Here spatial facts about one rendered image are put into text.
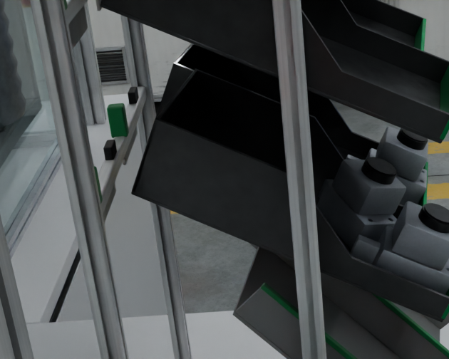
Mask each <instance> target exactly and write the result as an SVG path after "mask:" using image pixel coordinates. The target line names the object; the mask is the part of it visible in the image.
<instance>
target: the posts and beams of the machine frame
mask: <svg viewBox="0 0 449 359"><path fill-rule="evenodd" d="M84 7H85V12H86V19H87V24H88V28H87V30H86V32H85V33H84V34H83V35H82V37H81V38H80V40H79V41H78V43H77V44H76V45H75V47H74V48H73V51H74V56H75V60H76V67H77V71H78V79H79V83H80V87H81V95H82V99H83V106H84V110H85V114H86V122H87V125H94V123H97V124H104V123H105V120H107V114H106V109H105V101H104V97H103V89H102V85H101V80H100V72H99V67H98V60H97V55H96V48H95V43H94V38H93V31H92V26H91V18H90V14H89V10H88V2H86V3H85V4H84Z"/></svg>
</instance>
